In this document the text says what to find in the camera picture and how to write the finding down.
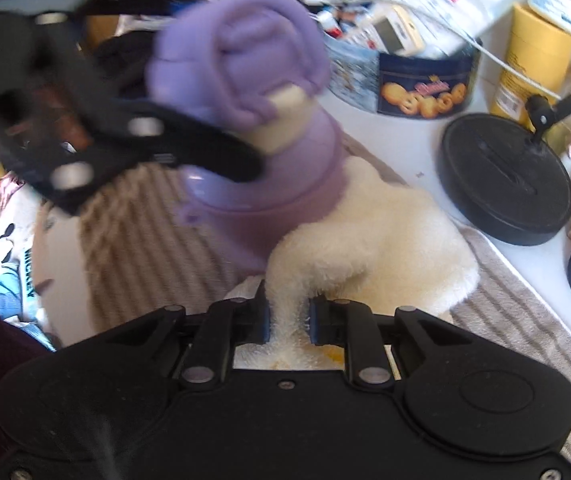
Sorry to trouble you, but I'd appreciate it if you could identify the yellow cylindrical canister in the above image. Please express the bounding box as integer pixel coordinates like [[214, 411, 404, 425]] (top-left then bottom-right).
[[488, 2, 571, 128]]

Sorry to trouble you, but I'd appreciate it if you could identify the striped beige towel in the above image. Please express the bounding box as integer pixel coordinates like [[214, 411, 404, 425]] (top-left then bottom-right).
[[78, 135, 571, 463]]

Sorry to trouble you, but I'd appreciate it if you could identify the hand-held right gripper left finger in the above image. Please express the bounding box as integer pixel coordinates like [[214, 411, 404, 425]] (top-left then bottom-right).
[[99, 292, 272, 391]]

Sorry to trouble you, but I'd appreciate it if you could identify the blue cookie tin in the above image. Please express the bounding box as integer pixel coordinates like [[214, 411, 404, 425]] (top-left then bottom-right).
[[324, 35, 482, 122]]

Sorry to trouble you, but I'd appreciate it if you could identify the purple plastic container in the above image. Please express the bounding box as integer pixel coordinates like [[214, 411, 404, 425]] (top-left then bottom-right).
[[178, 102, 352, 263]]

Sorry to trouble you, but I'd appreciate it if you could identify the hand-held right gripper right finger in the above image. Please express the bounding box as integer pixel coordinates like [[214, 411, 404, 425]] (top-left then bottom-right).
[[309, 294, 467, 390]]

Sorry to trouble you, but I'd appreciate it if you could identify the purple fleece cloth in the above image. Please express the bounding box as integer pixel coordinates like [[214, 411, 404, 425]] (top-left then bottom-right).
[[146, 0, 332, 133]]

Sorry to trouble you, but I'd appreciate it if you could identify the cream fluffy cloth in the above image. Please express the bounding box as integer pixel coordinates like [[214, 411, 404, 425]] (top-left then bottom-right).
[[232, 160, 482, 372]]

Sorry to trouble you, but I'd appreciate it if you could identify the white cable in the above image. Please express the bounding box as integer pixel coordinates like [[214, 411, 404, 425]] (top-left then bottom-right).
[[458, 35, 566, 103]]

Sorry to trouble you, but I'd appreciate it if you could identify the beige remote control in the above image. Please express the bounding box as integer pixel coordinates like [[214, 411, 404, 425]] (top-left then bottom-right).
[[363, 4, 427, 57]]

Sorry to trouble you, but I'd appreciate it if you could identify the black stand with round base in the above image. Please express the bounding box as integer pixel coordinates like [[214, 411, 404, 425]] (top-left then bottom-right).
[[437, 77, 571, 247]]

